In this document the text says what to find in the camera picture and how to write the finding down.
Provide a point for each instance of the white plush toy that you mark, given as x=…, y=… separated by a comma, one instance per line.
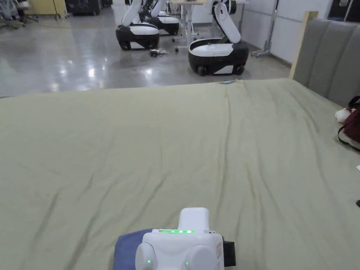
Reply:
x=341, y=115

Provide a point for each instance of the small blue object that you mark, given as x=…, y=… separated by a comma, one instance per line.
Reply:
x=228, y=82

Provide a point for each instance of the white and black robot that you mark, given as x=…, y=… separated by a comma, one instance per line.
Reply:
x=140, y=32
x=216, y=53
x=166, y=22

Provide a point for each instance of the dark red bag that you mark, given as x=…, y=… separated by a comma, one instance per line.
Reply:
x=353, y=123

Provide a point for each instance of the bed with pale green sheet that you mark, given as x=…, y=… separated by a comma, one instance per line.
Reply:
x=168, y=146

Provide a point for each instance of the grey padded headboard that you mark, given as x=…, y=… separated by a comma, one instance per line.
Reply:
x=332, y=56

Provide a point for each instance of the dark blue garment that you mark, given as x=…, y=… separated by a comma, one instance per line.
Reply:
x=125, y=250

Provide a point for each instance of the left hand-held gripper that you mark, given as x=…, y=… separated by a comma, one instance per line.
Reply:
x=180, y=247

